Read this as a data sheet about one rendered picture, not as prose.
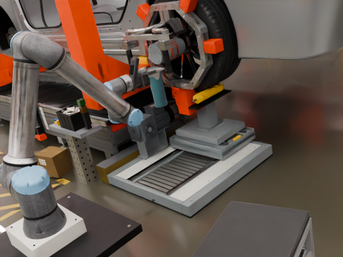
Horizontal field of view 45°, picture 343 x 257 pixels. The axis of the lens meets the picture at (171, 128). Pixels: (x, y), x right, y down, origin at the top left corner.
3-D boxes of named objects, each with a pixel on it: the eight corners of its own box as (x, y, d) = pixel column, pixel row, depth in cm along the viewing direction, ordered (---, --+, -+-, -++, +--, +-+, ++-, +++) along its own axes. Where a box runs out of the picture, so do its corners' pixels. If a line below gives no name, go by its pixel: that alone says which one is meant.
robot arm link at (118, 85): (99, 101, 215) (95, 83, 211) (118, 93, 223) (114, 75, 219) (110, 104, 209) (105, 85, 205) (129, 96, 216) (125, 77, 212)
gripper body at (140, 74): (143, 83, 232) (126, 90, 225) (139, 68, 229) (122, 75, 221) (151, 84, 226) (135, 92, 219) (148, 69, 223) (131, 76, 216)
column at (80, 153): (98, 178, 305) (82, 126, 289) (87, 184, 299) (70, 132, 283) (91, 175, 312) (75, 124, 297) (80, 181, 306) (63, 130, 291)
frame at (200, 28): (218, 88, 254) (202, -3, 234) (211, 92, 250) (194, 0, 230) (159, 82, 293) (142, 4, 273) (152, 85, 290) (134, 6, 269)
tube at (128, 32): (166, 27, 256) (163, 9, 252) (143, 35, 245) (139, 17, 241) (148, 28, 269) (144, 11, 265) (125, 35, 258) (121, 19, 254)
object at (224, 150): (255, 139, 293) (253, 126, 289) (223, 161, 272) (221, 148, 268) (203, 129, 329) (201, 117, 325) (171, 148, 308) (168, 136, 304)
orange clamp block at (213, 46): (212, 50, 246) (224, 50, 240) (203, 53, 242) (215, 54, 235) (210, 38, 244) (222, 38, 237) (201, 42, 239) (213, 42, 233)
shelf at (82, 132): (102, 128, 277) (101, 124, 276) (81, 138, 267) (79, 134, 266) (70, 120, 308) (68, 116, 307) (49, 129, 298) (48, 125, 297)
